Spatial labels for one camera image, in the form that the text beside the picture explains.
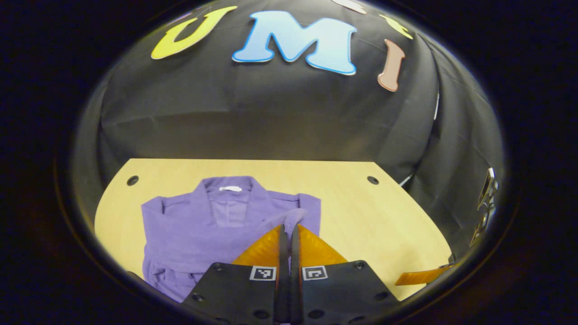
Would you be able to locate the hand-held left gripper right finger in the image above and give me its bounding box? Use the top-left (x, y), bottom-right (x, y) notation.
top-left (289, 223), bottom-right (401, 325)

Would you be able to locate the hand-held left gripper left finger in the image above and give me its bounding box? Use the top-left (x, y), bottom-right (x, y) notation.
top-left (181, 224), bottom-right (290, 325)

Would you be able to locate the purple collared shirt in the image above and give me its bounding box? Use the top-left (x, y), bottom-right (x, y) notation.
top-left (141, 175), bottom-right (322, 303)

